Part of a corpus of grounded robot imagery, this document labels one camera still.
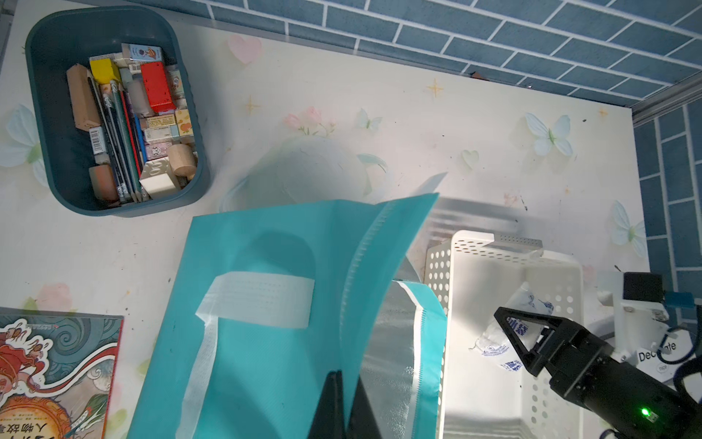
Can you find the floral table mat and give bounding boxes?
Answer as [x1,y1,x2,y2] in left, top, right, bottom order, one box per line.
[1,12,650,438]

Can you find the yellow block in bin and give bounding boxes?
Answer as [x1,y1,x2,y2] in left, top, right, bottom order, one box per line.
[90,58,122,85]

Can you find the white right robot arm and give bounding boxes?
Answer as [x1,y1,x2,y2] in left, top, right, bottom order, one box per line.
[494,272,701,438]

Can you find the brown cardboard box in bin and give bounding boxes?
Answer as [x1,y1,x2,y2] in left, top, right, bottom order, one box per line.
[66,64,101,132]

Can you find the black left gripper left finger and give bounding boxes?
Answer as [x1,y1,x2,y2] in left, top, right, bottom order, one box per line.
[307,371,345,439]

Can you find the white eraser block in bin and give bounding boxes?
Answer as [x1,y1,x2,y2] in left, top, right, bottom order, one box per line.
[140,173,181,199]

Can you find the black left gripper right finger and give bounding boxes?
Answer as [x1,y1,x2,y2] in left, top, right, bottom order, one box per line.
[347,378,382,439]

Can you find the dark teal storage bin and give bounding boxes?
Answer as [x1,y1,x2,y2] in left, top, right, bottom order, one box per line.
[26,5,211,218]

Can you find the white perforated plastic basket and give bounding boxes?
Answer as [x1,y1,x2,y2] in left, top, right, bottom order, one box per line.
[424,230,583,438]

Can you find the colourful illustrated children's book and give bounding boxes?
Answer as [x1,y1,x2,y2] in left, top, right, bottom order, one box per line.
[1,307,124,438]

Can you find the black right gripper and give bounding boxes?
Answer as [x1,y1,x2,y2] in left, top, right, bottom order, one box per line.
[494,307,701,438]

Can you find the red box in bin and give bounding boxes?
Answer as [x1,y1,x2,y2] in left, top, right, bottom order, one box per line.
[141,61,177,113]

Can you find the wooden cylinder in bin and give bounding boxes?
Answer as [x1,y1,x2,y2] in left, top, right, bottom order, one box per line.
[167,144,197,180]

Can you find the teal insulated delivery bag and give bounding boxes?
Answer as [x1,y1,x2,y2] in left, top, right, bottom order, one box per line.
[128,176,441,438]

